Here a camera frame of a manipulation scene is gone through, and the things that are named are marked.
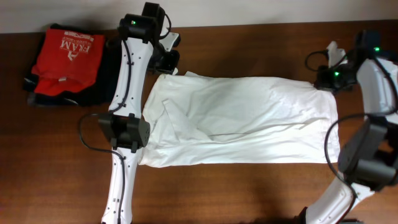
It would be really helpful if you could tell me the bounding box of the white t-shirt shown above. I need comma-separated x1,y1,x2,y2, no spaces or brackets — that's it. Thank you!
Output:
140,72,340,168

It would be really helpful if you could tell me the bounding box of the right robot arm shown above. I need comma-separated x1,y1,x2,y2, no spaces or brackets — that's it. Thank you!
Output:
293,30,397,224

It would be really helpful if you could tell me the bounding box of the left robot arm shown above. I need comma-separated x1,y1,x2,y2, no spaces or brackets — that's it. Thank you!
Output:
98,2,181,224

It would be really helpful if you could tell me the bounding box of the dark folded clothes stack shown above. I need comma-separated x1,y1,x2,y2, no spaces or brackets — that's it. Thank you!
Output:
22,24,122,106

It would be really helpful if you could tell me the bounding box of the red folded FRAM t-shirt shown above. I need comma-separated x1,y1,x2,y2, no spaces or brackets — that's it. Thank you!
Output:
32,29,105,96

